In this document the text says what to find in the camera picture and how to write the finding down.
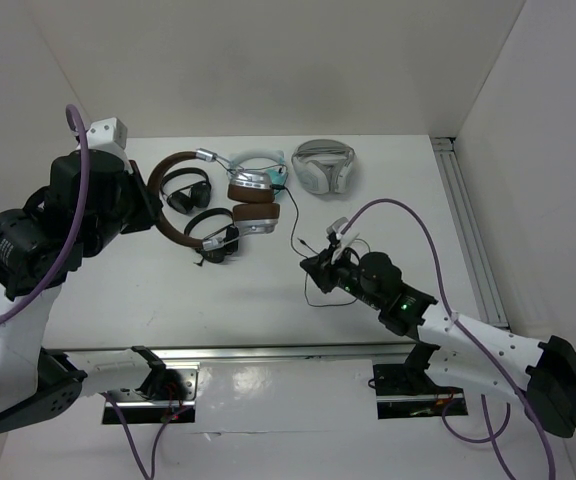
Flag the black headphones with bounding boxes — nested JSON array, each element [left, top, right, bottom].
[[184, 208, 240, 267], [159, 167, 212, 215]]

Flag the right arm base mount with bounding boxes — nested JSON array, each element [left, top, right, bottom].
[[367, 364, 468, 420]]

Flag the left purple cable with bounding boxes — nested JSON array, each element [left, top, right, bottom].
[[0, 103, 194, 472]]

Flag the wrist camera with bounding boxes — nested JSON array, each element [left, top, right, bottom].
[[326, 217, 359, 264], [86, 117, 128, 151]]

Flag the brown silver headphones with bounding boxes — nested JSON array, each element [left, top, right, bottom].
[[146, 149, 280, 252]]

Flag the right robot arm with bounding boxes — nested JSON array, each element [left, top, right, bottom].
[[300, 249, 576, 438]]

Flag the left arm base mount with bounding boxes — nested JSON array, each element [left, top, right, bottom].
[[109, 362, 200, 425]]

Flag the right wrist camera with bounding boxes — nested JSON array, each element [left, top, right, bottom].
[[326, 217, 359, 264]]

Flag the black headphone cable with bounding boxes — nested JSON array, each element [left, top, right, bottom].
[[272, 182, 369, 307]]

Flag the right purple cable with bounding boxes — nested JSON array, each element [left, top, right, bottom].
[[340, 198, 559, 480]]

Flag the black headphones near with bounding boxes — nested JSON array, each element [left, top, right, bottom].
[[184, 208, 240, 267]]

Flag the teal headphones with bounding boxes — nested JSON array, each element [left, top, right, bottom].
[[227, 149, 288, 205]]

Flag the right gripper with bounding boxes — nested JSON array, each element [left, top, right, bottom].
[[299, 242, 383, 310]]

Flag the white grey gaming headset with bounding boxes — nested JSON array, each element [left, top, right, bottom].
[[291, 139, 356, 195]]

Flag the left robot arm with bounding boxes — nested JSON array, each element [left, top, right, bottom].
[[0, 149, 184, 434]]

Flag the black headphones far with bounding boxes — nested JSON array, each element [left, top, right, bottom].
[[159, 167, 212, 215]]

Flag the aluminium rail right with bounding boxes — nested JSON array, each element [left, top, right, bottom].
[[430, 137, 510, 330]]

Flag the purple cable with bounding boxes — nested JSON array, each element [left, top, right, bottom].
[[0, 103, 194, 472], [340, 198, 559, 480]]

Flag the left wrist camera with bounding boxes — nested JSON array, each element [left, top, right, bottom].
[[86, 117, 128, 151]]

